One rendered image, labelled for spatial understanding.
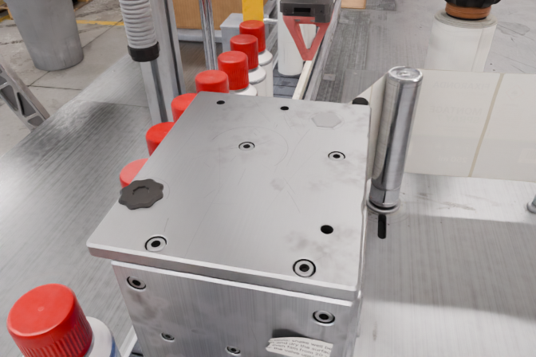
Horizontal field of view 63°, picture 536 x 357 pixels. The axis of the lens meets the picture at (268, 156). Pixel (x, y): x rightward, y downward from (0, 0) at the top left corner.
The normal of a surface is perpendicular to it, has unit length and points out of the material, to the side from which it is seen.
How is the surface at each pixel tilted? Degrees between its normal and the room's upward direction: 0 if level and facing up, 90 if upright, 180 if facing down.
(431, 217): 0
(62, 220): 0
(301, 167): 0
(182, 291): 90
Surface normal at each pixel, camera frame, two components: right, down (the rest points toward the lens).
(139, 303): -0.22, 0.58
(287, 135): -0.02, -0.81
